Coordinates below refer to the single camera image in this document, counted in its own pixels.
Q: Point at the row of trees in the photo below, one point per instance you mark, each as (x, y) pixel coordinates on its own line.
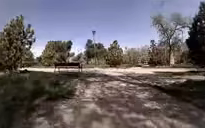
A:
(113, 53)

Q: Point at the tall lamp pole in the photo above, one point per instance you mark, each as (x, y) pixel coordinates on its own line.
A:
(94, 46)

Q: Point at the dark wooden bench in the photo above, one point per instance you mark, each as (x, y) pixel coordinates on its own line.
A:
(68, 65)

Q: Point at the bare branchy tree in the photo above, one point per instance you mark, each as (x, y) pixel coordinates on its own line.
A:
(170, 33)

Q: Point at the bushy green tree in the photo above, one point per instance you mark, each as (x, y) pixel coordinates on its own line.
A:
(11, 46)

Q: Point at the dark tall conifer tree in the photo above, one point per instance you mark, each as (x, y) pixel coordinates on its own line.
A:
(201, 36)

